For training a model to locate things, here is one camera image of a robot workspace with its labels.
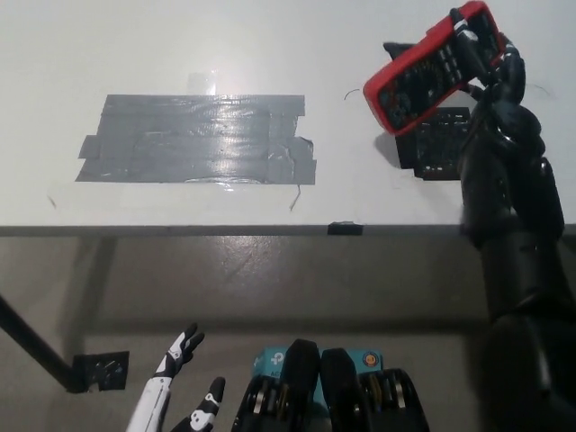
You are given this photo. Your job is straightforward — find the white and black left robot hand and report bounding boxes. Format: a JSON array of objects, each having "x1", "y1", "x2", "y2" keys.
[{"x1": 127, "y1": 322, "x2": 226, "y2": 432}]

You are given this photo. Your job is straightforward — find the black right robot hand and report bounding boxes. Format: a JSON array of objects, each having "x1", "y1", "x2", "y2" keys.
[{"x1": 452, "y1": 8, "x2": 566, "y2": 248}]

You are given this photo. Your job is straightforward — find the red digital multimeter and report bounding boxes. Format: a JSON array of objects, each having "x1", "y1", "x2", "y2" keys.
[{"x1": 362, "y1": 1, "x2": 505, "y2": 136}]

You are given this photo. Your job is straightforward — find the black robot torso teal tops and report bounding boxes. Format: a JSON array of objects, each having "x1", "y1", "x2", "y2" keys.
[{"x1": 231, "y1": 340, "x2": 428, "y2": 432}]

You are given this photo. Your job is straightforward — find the black tape patch on table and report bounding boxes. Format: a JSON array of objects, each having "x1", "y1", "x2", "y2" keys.
[{"x1": 394, "y1": 106, "x2": 473, "y2": 182}]

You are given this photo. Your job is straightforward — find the black metal table leg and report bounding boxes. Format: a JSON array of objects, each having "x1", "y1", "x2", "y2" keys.
[{"x1": 0, "y1": 292, "x2": 86, "y2": 395}]

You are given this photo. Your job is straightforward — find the small black tape strip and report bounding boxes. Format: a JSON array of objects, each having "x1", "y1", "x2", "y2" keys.
[{"x1": 327, "y1": 220, "x2": 364, "y2": 237}]

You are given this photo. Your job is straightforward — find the grey duct tape patch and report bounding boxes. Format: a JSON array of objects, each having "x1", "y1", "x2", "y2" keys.
[{"x1": 74, "y1": 93, "x2": 318, "y2": 185}]

